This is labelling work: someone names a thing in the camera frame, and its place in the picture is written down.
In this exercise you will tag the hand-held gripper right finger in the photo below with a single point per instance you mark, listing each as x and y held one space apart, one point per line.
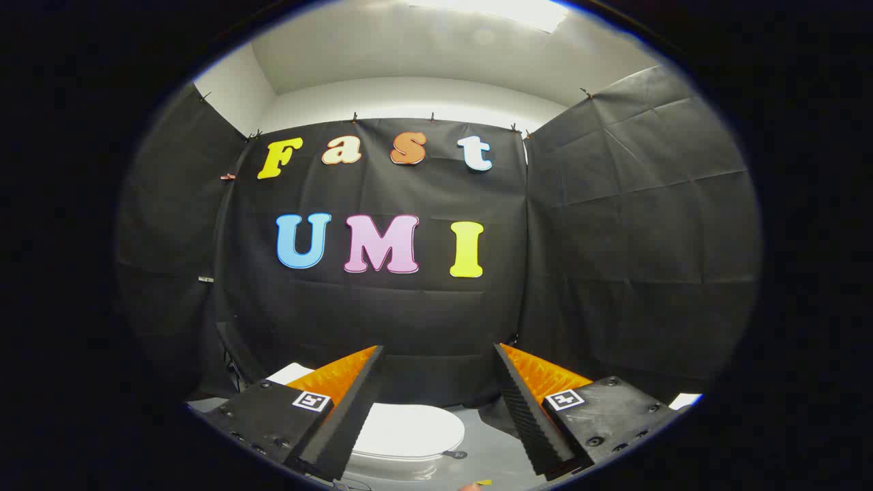
528 423

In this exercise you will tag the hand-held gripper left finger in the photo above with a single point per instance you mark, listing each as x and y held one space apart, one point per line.
354 409

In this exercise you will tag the white toilet lid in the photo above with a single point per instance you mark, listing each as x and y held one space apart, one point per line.
409 429

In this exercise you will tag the white toilet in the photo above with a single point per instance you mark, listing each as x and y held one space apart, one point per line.
389 469

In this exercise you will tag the black backdrop cloth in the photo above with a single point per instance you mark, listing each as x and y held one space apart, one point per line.
423 314

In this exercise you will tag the black stand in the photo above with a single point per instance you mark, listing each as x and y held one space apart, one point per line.
233 368

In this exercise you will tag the row of small dark clips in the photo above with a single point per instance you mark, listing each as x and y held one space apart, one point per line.
432 116

